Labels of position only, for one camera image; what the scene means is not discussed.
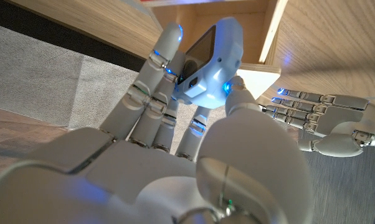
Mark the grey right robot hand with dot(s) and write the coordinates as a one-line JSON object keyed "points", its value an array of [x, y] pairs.
{"points": [[128, 180]]}

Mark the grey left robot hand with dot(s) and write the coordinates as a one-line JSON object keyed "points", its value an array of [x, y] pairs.
{"points": [[340, 118]]}

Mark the printed room backdrop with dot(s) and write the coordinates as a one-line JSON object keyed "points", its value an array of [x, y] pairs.
{"points": [[50, 77]]}

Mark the blue toy camera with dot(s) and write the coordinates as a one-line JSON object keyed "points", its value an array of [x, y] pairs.
{"points": [[221, 62]]}

